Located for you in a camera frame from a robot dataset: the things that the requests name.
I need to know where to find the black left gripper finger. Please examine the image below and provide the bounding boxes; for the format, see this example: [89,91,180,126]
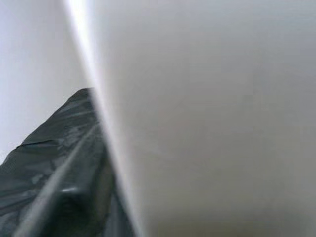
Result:
[16,123,139,237]

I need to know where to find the white plastic table top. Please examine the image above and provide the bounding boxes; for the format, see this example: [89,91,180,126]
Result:
[64,0,316,237]

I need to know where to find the black fabric table cover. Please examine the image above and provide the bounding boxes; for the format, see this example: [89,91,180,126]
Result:
[0,86,102,237]

